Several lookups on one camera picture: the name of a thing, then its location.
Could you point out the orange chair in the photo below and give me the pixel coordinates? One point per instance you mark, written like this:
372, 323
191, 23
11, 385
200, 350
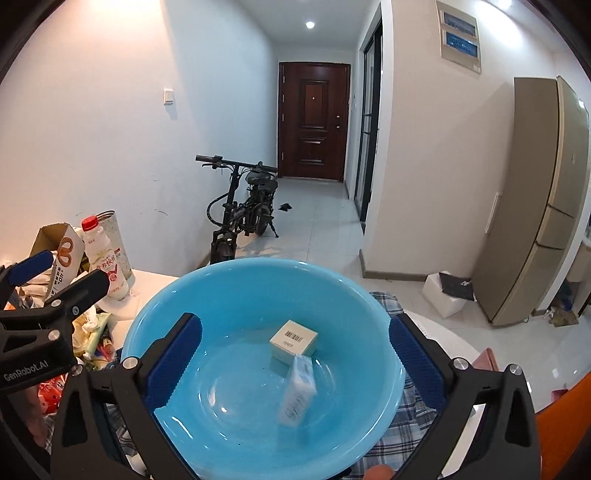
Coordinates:
563, 434

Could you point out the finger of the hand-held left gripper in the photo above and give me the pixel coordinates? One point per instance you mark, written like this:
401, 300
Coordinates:
81, 288
30, 268

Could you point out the black framed glass door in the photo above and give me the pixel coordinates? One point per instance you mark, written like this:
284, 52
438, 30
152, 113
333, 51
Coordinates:
369, 138

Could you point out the black electric bike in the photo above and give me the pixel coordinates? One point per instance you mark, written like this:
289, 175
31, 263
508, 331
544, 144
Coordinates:
251, 203

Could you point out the red capped milk bottle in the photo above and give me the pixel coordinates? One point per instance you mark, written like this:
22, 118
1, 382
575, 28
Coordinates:
104, 263

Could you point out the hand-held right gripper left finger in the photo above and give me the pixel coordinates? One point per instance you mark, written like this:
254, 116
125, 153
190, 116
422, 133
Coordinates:
173, 362

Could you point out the blue plastic basin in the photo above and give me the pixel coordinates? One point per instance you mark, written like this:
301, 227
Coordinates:
240, 332

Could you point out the black shoes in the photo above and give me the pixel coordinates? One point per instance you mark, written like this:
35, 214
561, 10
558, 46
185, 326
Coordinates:
284, 207

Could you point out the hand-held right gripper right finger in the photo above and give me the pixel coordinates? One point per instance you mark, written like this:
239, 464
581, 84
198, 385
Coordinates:
415, 364

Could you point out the open brown cardboard box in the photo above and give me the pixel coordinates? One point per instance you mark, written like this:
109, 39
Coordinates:
64, 254

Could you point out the person's right hand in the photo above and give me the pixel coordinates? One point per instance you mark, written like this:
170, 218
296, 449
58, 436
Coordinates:
378, 473

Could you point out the beige refrigerator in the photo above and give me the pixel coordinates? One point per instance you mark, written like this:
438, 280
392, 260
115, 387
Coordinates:
531, 207

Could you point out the black bag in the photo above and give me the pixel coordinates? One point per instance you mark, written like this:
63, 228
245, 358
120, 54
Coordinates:
457, 285

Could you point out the small white cardboard box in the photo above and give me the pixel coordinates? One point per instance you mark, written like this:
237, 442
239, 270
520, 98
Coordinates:
295, 337

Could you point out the white light switch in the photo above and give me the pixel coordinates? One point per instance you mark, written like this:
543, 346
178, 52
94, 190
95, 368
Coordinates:
169, 96

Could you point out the white blue tissue packet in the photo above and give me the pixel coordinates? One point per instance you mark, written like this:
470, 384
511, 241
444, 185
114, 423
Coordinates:
298, 392

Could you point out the tall metal tin can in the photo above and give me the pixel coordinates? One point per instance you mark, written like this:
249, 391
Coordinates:
121, 240

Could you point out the white foam box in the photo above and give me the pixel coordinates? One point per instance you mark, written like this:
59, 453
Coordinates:
438, 300

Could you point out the brown entrance door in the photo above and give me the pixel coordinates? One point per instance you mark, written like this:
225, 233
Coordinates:
314, 124

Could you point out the blue plaid cloth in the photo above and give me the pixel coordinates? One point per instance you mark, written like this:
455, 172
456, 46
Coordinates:
408, 429

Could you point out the wall electrical panel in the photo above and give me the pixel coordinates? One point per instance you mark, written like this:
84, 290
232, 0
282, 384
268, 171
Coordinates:
459, 44

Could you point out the white wall fixture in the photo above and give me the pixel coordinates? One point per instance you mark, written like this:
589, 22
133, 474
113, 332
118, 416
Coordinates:
492, 212

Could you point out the red snack bag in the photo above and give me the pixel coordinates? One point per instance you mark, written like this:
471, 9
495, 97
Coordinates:
53, 392

